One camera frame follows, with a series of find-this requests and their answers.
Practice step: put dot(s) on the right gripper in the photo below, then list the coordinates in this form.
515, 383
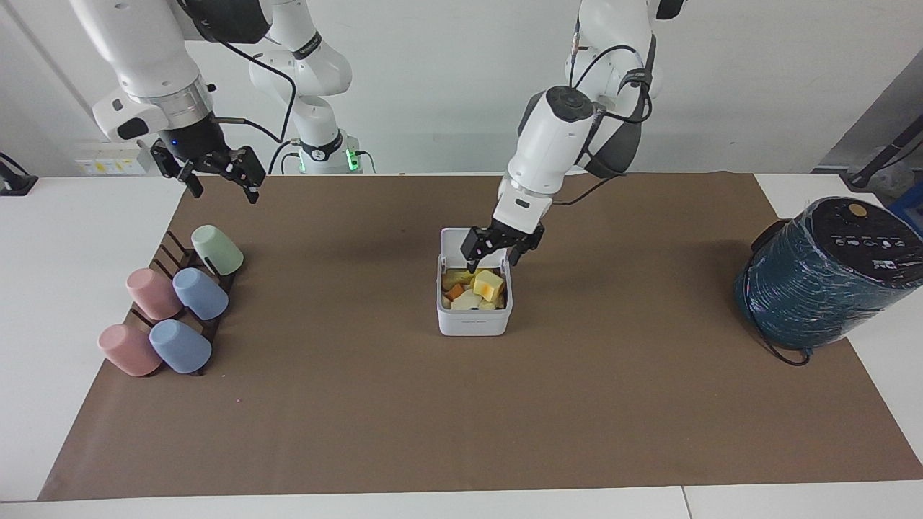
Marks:
195, 140

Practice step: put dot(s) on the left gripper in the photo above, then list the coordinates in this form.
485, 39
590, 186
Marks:
508, 236

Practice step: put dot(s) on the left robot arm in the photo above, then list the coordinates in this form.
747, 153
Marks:
555, 137

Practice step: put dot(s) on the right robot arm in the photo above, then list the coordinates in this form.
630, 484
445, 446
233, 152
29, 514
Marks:
148, 50

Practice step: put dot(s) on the white trash bin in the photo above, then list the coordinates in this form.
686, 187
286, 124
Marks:
472, 321

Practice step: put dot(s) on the yellow foam block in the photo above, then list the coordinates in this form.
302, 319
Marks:
489, 285

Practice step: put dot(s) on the cream foam piece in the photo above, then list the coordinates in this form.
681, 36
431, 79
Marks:
467, 300

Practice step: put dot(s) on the orange foam piece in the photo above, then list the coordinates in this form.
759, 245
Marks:
455, 292

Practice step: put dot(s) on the green cup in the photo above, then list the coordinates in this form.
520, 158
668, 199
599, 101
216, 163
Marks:
218, 251

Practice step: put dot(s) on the dark brown cup rack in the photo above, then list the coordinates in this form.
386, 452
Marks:
189, 258

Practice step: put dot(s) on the blue cup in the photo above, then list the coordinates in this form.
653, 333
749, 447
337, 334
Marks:
180, 347
201, 294

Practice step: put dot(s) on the pink cup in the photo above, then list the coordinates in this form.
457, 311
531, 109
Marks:
153, 294
128, 349

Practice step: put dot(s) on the black stand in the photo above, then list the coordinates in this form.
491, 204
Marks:
876, 162
14, 184

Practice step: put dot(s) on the film-wrapped black appliance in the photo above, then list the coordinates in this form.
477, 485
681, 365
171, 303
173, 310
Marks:
829, 281

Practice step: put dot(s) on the white wall socket panel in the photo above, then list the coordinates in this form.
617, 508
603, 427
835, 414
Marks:
108, 164

